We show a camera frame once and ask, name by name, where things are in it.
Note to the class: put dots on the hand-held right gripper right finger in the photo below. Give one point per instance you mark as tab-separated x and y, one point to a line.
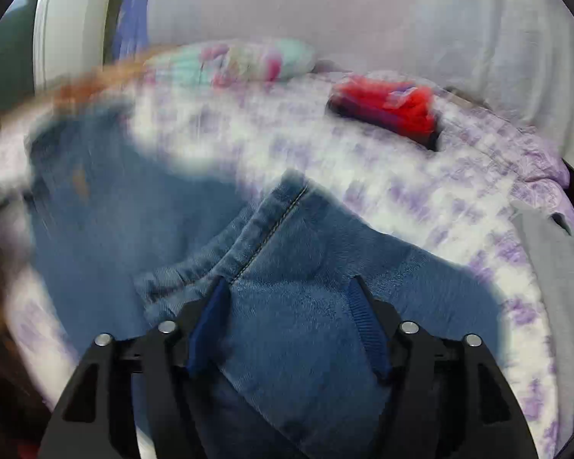
366	325

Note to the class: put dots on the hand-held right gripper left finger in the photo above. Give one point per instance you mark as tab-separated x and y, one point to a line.
210	325

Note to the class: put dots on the blue denim pants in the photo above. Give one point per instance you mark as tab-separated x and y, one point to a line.
292	344

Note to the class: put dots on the grey garment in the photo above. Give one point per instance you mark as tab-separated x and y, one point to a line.
555	267

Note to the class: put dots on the folded red garment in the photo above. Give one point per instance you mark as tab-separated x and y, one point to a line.
392	105

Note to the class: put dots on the folded pink teal floral blanket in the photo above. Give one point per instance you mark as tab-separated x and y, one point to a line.
248	62

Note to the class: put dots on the orange brown cloth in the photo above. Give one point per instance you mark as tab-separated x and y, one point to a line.
76	86

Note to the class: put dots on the white lace cloth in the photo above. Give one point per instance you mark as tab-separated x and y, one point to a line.
363	19

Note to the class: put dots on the blue patterned cloth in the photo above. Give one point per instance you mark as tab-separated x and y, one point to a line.
134	19

